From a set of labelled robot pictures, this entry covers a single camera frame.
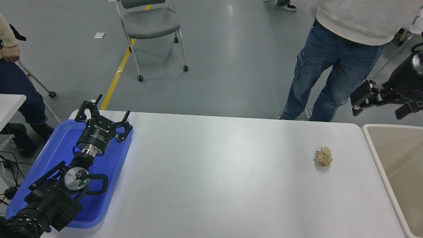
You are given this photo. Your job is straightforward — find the black floor cables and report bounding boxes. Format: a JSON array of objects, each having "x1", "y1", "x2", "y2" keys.
[{"x1": 0, "y1": 150, "x2": 25, "y2": 205}]

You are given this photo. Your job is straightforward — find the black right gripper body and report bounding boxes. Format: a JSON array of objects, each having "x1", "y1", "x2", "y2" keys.
[{"x1": 386, "y1": 53, "x2": 423, "y2": 101}]

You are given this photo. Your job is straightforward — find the white chair with metal legs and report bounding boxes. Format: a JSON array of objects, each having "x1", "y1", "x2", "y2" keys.
[{"x1": 372, "y1": 8, "x2": 423, "y2": 80}]

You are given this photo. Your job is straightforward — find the metal-legged wheeled chair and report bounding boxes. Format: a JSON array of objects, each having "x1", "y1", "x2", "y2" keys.
[{"x1": 9, "y1": 24, "x2": 62, "y2": 124}]

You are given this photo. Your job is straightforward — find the standing person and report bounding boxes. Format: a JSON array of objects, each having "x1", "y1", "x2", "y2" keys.
[{"x1": 277, "y1": 0, "x2": 423, "y2": 122}]

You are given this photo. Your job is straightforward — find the seated person's hand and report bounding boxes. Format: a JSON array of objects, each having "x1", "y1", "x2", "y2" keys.
[{"x1": 1, "y1": 45, "x2": 21, "y2": 63}]

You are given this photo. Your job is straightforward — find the seated person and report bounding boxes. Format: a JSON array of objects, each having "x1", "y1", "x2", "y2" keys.
[{"x1": 0, "y1": 13, "x2": 55, "y2": 158}]

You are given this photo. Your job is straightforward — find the tan paper ball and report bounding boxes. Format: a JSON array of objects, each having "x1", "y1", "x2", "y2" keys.
[{"x1": 314, "y1": 147, "x2": 333, "y2": 168}]

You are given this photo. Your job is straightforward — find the grey wheeled chair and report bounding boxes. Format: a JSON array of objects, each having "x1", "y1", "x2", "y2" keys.
[{"x1": 108, "y1": 0, "x2": 189, "y2": 82}]

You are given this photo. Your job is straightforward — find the small white side table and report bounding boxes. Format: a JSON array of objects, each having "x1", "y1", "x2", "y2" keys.
[{"x1": 0, "y1": 94, "x2": 27, "y2": 149}]

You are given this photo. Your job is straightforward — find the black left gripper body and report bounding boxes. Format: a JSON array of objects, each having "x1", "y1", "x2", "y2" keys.
[{"x1": 76, "y1": 116, "x2": 116, "y2": 156}]

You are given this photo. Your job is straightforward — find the blue plastic tray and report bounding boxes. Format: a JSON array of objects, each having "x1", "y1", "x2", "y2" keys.
[{"x1": 6, "y1": 119, "x2": 134, "y2": 229}]

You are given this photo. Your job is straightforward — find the large pale bin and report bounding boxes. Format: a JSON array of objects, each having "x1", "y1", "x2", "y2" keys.
[{"x1": 361, "y1": 124, "x2": 423, "y2": 238}]

